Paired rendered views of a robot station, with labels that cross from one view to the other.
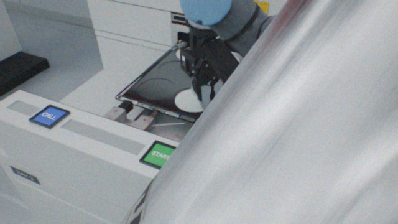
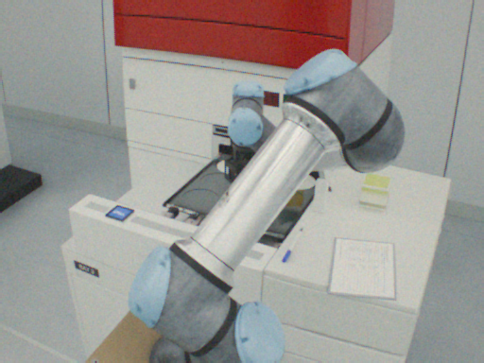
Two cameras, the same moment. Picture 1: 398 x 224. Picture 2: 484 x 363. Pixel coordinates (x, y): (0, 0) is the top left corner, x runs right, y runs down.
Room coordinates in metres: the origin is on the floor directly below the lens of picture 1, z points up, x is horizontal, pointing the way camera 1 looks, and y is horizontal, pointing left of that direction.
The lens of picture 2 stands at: (-0.70, 0.00, 1.71)
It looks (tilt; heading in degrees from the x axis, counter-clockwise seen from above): 29 degrees down; 0
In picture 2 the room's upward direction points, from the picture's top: 1 degrees clockwise
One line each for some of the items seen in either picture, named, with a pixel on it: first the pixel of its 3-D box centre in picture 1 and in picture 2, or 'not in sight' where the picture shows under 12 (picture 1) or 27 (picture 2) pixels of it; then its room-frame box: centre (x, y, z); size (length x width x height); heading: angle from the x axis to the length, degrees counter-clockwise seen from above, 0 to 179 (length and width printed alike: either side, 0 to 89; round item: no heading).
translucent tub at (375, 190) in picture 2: not in sight; (375, 192); (0.54, -0.35, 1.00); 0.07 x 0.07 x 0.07; 69
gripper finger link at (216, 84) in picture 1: (209, 89); not in sight; (0.59, -0.03, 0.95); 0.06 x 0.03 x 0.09; 35
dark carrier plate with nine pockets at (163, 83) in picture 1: (209, 78); (250, 190); (0.72, -0.03, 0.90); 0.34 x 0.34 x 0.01; 65
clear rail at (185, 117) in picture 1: (180, 116); (222, 220); (0.55, 0.04, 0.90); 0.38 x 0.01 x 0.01; 65
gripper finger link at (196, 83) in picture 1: (202, 83); not in sight; (0.55, -0.01, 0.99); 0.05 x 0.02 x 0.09; 125
